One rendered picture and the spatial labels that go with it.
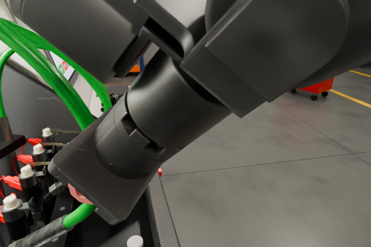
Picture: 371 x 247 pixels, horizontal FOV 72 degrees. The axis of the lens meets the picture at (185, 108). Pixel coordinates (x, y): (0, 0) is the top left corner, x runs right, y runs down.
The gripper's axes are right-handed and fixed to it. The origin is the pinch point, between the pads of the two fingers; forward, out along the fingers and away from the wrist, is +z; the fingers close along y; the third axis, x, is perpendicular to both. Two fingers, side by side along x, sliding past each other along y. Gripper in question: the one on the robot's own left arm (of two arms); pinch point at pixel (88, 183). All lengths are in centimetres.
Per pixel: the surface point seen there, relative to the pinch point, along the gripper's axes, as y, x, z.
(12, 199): -0.1, -6.1, 18.9
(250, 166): -169, 106, 113
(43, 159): -11.7, -9.3, 28.6
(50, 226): 3.3, 0.3, 6.3
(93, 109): -56, -17, 63
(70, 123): -26.4, -13.1, 35.1
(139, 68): -421, -75, 324
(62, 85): -0.9, -7.5, -8.1
